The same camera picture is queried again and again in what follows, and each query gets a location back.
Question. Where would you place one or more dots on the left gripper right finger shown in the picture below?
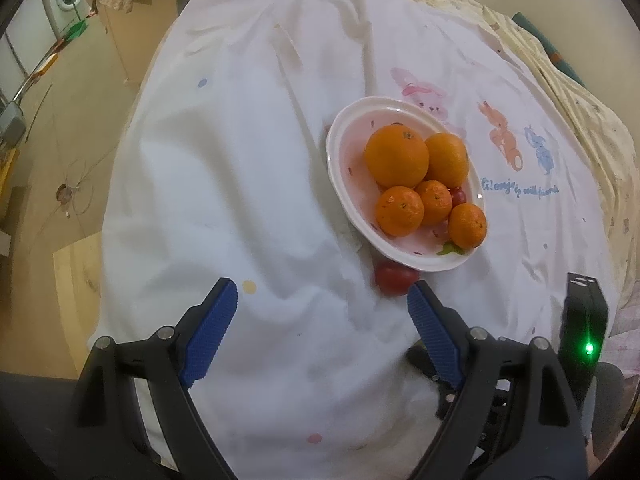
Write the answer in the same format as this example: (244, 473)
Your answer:
(512, 416)

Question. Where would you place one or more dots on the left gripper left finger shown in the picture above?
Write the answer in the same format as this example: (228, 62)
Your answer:
(108, 436)

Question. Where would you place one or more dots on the small mandarin front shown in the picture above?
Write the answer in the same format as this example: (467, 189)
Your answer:
(467, 226)

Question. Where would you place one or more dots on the small mandarin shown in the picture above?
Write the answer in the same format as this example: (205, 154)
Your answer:
(399, 211)
(467, 226)
(436, 200)

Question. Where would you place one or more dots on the large orange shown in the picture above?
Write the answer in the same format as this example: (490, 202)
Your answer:
(449, 160)
(396, 155)

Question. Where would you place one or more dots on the pink strawberry-pattern plate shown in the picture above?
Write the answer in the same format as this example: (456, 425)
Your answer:
(429, 249)

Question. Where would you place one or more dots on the teal pillow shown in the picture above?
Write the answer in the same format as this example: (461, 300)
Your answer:
(553, 53)

